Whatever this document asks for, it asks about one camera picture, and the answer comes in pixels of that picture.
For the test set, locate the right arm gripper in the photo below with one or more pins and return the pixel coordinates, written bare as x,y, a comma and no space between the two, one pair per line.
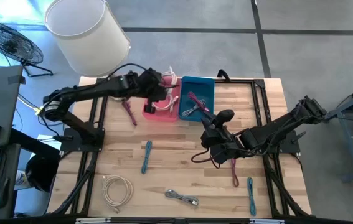
224,144

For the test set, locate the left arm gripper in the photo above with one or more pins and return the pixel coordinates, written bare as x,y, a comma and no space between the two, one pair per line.
151,84

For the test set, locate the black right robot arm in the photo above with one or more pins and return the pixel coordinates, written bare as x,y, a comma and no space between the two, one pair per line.
275,130

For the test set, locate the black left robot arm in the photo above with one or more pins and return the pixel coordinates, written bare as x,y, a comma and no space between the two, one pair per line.
101,88

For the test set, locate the blue plastic bin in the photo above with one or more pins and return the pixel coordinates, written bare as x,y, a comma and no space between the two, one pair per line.
199,85

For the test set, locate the pink plastic bin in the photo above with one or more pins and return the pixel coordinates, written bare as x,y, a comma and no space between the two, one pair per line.
167,117

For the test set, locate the table lamp with white shade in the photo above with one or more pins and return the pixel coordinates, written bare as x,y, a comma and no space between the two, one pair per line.
86,37

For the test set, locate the black front crossbar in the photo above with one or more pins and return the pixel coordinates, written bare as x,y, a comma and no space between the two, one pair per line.
176,221

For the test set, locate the white strip on crossbar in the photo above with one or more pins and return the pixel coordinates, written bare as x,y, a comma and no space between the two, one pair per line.
266,221
92,220

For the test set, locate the yellow power plug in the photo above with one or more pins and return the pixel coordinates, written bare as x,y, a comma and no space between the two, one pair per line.
40,110

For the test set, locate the blue-grey metal stand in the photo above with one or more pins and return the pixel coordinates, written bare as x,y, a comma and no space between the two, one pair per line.
349,140

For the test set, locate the black tape strip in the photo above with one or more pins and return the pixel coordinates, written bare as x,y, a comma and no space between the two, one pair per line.
16,80

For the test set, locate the black round seat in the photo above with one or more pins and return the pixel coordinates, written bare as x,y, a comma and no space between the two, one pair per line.
40,172

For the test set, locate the white printed container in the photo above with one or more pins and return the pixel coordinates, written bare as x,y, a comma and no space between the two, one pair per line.
22,180

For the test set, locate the black aluminium table frame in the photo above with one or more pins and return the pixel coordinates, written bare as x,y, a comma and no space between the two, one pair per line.
259,83

